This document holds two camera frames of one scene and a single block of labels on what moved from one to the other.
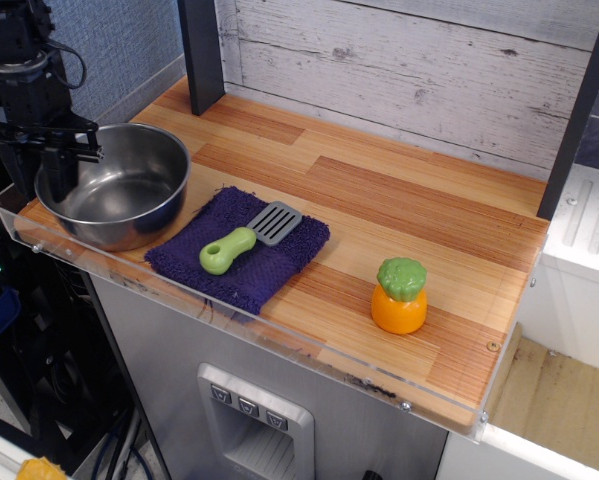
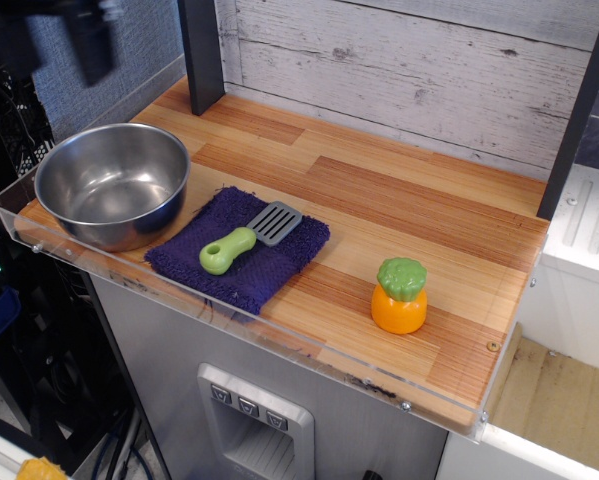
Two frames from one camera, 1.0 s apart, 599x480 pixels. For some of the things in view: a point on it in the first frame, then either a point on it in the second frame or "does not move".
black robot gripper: (36, 107) -> (90, 34)
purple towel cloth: (252, 281) does not move
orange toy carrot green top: (399, 304) does not move
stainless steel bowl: (139, 181) does not move
